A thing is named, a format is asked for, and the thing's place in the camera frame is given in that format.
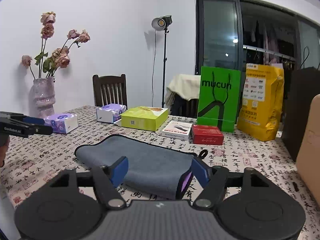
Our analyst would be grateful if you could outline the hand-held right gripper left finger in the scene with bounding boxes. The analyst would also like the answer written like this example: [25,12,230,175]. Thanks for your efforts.
[49,156,129,210]

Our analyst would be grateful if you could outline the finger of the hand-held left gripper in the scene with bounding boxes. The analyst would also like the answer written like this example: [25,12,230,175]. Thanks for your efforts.
[0,111,46,126]
[0,122,54,138]

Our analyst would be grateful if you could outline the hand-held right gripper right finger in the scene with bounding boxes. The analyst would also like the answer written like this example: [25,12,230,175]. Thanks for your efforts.
[191,156,270,210]

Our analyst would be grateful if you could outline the grey towel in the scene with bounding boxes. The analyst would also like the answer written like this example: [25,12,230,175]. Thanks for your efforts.
[74,134,209,201]

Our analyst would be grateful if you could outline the person's left hand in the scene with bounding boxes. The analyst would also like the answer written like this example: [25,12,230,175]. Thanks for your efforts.
[0,135,10,168]

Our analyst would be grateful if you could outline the pink ceramic vase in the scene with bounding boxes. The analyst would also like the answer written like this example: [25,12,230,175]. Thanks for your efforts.
[29,76,56,119]

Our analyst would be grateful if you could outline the purple tissue pack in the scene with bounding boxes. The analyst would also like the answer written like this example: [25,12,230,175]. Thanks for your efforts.
[96,104,127,124]
[43,113,79,134]

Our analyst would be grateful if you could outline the red box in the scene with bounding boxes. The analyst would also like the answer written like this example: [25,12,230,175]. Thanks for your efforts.
[191,124,225,145]

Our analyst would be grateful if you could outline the white flat box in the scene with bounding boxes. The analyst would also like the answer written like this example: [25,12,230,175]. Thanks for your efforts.
[161,120,193,140]

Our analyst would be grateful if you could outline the lime green flat box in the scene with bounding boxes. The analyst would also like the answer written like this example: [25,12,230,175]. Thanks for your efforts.
[114,106,170,132]

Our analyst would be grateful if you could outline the dried pink roses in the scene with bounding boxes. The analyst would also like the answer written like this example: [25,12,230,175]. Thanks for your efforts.
[21,11,91,79]

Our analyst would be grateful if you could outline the green paper bag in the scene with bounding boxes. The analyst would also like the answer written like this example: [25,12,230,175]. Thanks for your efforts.
[197,66,242,133]

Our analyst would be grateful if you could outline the dark wooden chair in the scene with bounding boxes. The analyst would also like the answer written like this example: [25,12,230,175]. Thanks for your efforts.
[92,74,127,108]

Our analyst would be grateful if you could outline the yellow paper bag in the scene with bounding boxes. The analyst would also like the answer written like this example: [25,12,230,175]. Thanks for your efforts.
[236,63,285,142]

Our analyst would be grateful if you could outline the cream cloth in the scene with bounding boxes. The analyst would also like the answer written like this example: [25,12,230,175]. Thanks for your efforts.
[166,73,201,101]

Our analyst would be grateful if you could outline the brown cardboard box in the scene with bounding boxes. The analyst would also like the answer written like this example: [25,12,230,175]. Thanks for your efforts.
[296,94,320,207]

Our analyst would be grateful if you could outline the black paper bag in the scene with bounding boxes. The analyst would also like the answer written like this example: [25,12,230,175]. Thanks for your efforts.
[282,46,320,163]

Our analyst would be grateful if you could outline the dark framed glass door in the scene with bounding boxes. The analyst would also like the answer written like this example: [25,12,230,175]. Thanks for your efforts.
[195,0,320,76]

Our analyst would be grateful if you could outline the pink hanging clothes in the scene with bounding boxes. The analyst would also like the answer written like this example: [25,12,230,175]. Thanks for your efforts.
[250,20,281,64]

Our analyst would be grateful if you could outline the studio light on stand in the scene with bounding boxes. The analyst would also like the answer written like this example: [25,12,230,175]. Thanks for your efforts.
[151,15,173,109]

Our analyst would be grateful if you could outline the metal clothes rail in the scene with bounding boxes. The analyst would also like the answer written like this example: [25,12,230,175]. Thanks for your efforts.
[243,44,296,62]

